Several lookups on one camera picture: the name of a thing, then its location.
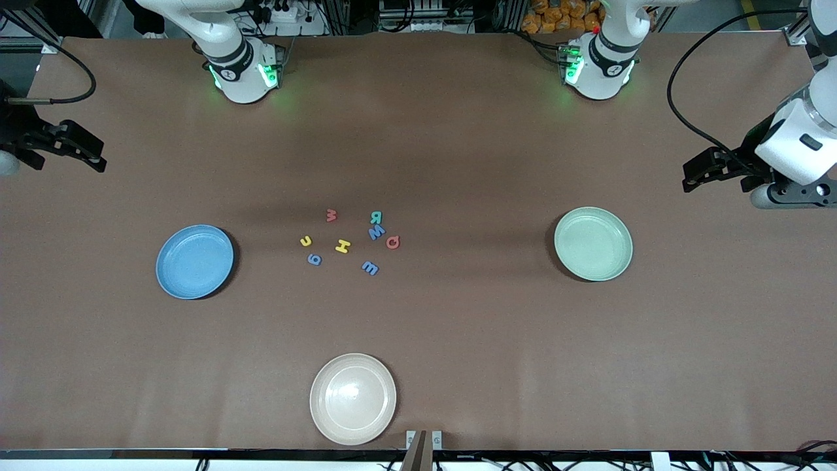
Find pale green plate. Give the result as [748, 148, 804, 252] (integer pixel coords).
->
[554, 207, 634, 283]

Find blue plate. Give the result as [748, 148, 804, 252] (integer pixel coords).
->
[156, 224, 235, 300]

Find orange snack bags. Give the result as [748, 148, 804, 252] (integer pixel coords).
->
[521, 0, 604, 35]

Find white power strip with plugs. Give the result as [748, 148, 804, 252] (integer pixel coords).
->
[258, 0, 328, 37]

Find long white power strip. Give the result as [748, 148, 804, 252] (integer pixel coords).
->
[378, 0, 476, 33]

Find beige plate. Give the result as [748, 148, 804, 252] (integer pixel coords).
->
[309, 353, 398, 446]

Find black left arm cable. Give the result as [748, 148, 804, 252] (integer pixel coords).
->
[666, 8, 809, 172]

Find metal bracket with brown strip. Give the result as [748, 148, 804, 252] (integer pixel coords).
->
[400, 430, 443, 471]

